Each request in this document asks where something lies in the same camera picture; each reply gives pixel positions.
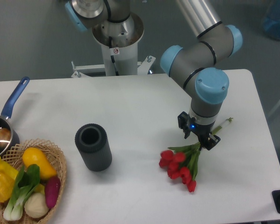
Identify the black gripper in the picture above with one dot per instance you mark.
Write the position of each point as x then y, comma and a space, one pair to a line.
200, 127

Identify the red tulip bouquet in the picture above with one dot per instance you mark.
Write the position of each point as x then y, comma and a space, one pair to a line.
182, 162

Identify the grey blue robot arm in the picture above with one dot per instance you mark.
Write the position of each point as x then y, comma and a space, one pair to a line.
192, 69

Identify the dark grey ribbed vase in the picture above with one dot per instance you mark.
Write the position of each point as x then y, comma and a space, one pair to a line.
92, 143

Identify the blue translucent container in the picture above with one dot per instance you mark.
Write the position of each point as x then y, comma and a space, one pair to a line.
271, 21

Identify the purple eggplant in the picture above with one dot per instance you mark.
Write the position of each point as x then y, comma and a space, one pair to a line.
52, 191

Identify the yellow squash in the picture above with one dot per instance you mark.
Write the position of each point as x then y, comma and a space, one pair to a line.
34, 155

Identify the green bok choy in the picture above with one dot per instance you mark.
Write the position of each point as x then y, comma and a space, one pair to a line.
24, 185

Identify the white garlic bulb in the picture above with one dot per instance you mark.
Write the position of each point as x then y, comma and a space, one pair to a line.
35, 206

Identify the woven wicker basket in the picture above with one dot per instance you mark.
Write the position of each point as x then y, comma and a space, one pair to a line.
57, 159

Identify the browned bread bun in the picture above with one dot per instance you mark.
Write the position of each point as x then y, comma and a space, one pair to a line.
5, 135

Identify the yellow bell pepper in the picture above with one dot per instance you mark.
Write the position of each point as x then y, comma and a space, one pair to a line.
6, 187

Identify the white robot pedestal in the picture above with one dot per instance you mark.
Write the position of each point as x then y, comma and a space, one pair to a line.
119, 47

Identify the blue handled saucepan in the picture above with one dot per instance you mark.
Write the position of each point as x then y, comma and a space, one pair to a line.
6, 114

